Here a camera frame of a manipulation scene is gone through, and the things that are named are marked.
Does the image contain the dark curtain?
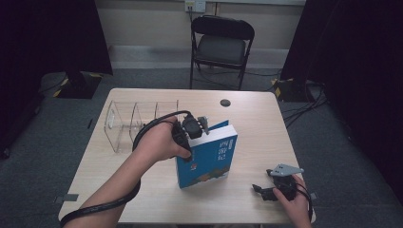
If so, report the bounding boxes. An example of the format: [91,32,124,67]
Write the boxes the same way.
[279,0,403,205]
[0,0,114,160]

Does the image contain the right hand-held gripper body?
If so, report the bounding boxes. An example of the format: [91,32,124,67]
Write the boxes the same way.
[270,162,305,202]

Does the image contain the black folding chair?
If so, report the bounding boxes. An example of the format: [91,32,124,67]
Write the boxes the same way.
[188,14,257,92]

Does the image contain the thick blue book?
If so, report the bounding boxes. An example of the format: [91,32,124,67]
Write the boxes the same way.
[175,119,239,190]

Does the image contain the person's right hand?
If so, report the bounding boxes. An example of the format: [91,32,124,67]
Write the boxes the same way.
[272,173,314,228]

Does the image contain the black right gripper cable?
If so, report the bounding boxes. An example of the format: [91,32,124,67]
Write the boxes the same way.
[296,181,316,223]

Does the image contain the white wall outlet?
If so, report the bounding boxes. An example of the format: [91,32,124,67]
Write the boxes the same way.
[183,0,207,14]

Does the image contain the person's left hand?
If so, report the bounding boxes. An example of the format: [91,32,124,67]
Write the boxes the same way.
[130,115,193,174]

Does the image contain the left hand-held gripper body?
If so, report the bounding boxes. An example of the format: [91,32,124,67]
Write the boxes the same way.
[171,113,211,163]

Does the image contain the black floor cables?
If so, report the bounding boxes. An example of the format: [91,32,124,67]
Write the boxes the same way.
[280,81,330,128]

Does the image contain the clear acrylic book rack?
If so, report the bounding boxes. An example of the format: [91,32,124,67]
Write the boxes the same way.
[103,99,181,155]

